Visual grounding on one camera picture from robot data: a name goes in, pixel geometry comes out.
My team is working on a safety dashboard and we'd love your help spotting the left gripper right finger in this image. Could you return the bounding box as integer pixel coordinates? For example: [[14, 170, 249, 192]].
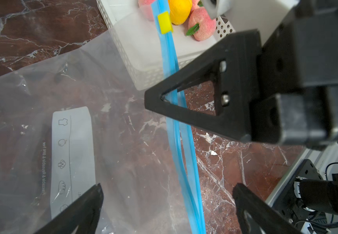
[[232, 183, 300, 234]]

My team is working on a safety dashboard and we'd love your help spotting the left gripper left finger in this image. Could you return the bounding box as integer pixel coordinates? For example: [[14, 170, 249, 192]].
[[36, 184, 104, 234]]

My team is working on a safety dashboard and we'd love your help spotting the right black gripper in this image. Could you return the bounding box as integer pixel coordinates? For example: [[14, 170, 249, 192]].
[[145, 1, 338, 147]]

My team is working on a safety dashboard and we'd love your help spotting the pink peach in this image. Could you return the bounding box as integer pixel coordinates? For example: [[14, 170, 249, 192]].
[[191, 0, 203, 12], [185, 7, 217, 42], [138, 0, 155, 21]]

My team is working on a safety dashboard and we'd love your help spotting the clear zip-top bag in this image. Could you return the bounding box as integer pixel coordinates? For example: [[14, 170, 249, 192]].
[[0, 1, 206, 234]]

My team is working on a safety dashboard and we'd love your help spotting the white perforated plastic basket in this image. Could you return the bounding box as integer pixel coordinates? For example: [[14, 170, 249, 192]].
[[97, 1, 234, 90]]

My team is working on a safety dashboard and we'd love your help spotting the yellow peach left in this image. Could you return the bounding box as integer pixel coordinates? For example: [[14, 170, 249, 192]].
[[168, 0, 192, 25]]

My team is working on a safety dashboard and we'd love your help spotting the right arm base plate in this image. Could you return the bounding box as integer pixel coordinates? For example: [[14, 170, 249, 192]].
[[266, 159, 323, 229]]

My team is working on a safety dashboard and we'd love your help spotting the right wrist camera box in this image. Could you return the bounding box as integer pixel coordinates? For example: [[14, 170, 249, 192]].
[[202, 0, 299, 34]]

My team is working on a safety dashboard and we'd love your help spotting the aluminium frame rail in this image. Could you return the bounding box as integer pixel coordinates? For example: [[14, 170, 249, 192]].
[[266, 142, 338, 215]]

